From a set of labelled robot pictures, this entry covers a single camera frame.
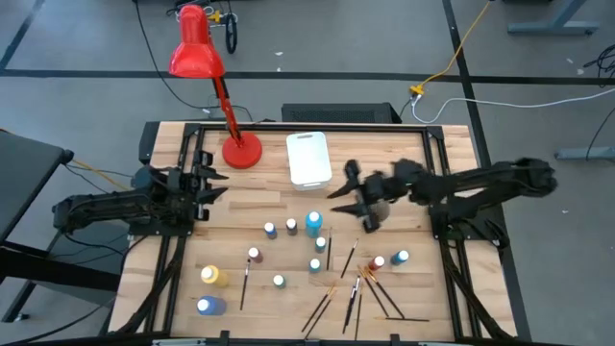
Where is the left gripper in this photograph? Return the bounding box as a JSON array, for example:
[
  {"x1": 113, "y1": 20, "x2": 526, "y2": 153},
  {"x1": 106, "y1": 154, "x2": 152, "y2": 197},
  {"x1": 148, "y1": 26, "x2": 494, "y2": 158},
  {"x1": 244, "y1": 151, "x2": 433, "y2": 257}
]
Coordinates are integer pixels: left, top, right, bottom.
[{"x1": 178, "y1": 149, "x2": 230, "y2": 223}]

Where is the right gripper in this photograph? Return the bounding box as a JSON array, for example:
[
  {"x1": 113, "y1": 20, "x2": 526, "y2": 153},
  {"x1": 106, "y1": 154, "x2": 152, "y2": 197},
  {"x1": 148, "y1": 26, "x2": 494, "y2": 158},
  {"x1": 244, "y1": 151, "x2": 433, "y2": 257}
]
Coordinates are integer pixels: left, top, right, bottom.
[{"x1": 326, "y1": 160, "x2": 396, "y2": 235}]

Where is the large yellow paint bottle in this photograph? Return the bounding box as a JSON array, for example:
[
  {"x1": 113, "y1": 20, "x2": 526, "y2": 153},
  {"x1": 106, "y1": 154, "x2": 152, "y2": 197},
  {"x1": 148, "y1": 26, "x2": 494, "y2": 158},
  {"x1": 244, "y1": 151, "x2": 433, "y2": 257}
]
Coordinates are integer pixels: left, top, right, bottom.
[{"x1": 200, "y1": 264, "x2": 231, "y2": 289}]

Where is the black paintbrush gold ferrule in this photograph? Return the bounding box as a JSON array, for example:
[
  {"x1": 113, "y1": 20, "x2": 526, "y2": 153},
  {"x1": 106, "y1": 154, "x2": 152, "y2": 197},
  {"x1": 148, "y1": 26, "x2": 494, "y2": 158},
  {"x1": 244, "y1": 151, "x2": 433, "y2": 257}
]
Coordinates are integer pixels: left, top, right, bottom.
[
  {"x1": 304, "y1": 288, "x2": 338, "y2": 340},
  {"x1": 301, "y1": 283, "x2": 335, "y2": 334},
  {"x1": 366, "y1": 270, "x2": 407, "y2": 320},
  {"x1": 357, "y1": 265, "x2": 390, "y2": 319}
]

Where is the large blue paint bottle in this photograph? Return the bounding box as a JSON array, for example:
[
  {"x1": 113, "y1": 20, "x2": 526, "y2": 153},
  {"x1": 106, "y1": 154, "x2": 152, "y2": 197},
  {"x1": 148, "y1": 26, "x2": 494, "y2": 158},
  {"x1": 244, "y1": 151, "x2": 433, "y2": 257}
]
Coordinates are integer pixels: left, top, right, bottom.
[{"x1": 195, "y1": 294, "x2": 228, "y2": 317}]

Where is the beige cup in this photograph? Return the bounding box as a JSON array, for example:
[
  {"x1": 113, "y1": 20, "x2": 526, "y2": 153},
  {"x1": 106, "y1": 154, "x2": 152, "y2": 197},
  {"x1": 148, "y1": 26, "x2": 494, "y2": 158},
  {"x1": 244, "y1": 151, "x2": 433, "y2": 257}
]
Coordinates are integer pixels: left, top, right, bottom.
[{"x1": 372, "y1": 199, "x2": 393, "y2": 225}]

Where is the white plastic bin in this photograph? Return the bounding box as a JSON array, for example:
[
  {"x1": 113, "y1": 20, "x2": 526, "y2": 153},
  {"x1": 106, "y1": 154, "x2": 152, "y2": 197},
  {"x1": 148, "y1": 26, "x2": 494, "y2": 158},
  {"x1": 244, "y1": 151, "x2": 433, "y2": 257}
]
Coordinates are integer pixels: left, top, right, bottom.
[{"x1": 285, "y1": 131, "x2": 333, "y2": 192}]

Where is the black perforated case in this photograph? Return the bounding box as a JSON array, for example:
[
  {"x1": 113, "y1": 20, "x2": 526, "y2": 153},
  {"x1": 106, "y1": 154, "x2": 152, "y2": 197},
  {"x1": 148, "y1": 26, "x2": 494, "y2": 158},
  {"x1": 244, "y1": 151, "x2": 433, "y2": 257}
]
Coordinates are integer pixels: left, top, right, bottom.
[{"x1": 281, "y1": 102, "x2": 404, "y2": 125}]

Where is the black paintbrush silver ferrule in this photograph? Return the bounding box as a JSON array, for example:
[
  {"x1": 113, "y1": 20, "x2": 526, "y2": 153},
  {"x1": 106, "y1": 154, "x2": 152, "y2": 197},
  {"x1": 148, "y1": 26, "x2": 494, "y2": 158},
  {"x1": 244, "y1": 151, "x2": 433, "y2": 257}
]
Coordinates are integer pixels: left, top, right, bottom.
[
  {"x1": 341, "y1": 275, "x2": 361, "y2": 335},
  {"x1": 346, "y1": 283, "x2": 361, "y2": 329}
]

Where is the red desk lamp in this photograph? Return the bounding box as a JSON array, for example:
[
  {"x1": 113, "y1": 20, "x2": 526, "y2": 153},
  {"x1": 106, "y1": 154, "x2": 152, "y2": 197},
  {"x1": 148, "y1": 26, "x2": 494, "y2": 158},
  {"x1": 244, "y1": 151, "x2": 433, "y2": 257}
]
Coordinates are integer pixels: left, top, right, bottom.
[{"x1": 167, "y1": 3, "x2": 264, "y2": 170}]

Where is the black wheel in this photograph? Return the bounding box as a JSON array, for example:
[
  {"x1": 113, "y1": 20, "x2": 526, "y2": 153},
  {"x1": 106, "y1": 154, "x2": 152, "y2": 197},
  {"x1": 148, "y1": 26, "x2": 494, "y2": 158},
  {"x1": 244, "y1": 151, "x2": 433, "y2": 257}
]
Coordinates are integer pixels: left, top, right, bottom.
[{"x1": 224, "y1": 12, "x2": 239, "y2": 55}]

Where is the black side table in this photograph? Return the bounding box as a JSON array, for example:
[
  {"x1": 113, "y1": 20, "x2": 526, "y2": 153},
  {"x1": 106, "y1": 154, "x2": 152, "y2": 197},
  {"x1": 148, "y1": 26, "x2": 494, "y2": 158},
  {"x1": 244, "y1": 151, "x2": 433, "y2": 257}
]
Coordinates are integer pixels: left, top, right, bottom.
[{"x1": 0, "y1": 128, "x2": 124, "y2": 324}]

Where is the grey metal desk foot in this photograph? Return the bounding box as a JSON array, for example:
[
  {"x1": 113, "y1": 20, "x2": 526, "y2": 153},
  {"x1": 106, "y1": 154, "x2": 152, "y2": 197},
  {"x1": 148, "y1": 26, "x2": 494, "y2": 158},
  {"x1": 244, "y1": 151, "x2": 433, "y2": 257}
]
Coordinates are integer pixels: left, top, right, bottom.
[
  {"x1": 507, "y1": 0, "x2": 602, "y2": 36},
  {"x1": 554, "y1": 146, "x2": 615, "y2": 161}
]

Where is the yellow floor cable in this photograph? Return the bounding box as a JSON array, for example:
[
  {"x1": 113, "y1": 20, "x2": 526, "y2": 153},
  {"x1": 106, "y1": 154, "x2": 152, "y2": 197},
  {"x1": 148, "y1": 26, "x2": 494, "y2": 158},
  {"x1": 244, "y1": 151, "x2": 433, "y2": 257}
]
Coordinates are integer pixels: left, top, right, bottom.
[{"x1": 408, "y1": 0, "x2": 496, "y2": 96}]

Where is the black lamp cable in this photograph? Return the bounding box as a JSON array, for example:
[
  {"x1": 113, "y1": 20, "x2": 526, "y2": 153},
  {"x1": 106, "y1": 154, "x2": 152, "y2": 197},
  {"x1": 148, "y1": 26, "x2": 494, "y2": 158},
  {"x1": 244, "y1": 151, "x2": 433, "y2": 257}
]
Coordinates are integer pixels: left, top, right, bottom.
[{"x1": 133, "y1": 0, "x2": 256, "y2": 122}]

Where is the white floor cable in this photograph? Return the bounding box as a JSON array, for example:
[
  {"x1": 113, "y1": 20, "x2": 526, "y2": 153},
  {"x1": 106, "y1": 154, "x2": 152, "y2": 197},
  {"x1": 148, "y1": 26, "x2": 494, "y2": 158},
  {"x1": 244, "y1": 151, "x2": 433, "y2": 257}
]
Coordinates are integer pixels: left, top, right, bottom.
[{"x1": 410, "y1": 86, "x2": 615, "y2": 125}]

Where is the black cable bundle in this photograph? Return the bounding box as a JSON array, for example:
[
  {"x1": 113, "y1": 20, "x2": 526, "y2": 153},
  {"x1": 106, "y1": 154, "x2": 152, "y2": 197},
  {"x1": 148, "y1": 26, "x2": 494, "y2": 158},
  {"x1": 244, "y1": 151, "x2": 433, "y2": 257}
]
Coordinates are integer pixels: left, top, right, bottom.
[{"x1": 582, "y1": 42, "x2": 615, "y2": 78}]

